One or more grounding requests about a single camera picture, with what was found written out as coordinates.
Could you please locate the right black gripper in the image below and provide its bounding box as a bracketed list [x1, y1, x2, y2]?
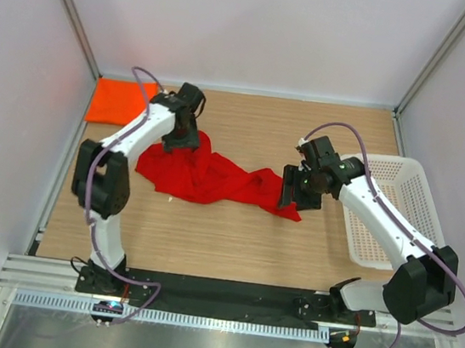
[277, 163, 331, 215]

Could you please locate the red t shirt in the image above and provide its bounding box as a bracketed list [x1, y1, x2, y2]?
[134, 131, 301, 222]

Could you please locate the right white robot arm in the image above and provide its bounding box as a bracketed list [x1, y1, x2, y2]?
[278, 136, 458, 325]

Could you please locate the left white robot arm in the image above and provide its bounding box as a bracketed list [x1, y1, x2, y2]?
[71, 82, 207, 295]

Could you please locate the folded orange t shirt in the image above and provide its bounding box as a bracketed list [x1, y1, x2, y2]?
[83, 77, 146, 126]

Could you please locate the white plastic perforated basket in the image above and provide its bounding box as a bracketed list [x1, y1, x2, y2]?
[339, 154, 446, 270]

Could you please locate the aluminium frame rail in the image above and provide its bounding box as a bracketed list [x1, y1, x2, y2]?
[0, 254, 456, 334]

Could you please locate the slotted cable duct rail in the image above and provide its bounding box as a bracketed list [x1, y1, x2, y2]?
[14, 290, 330, 344]

